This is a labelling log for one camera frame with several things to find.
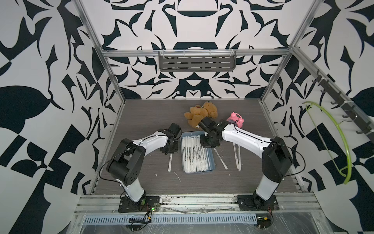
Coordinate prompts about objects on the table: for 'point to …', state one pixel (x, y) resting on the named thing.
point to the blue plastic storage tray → (205, 156)
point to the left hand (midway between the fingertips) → (172, 147)
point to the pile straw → (215, 149)
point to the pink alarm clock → (236, 118)
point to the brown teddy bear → (197, 113)
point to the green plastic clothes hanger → (349, 164)
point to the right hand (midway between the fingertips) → (203, 143)
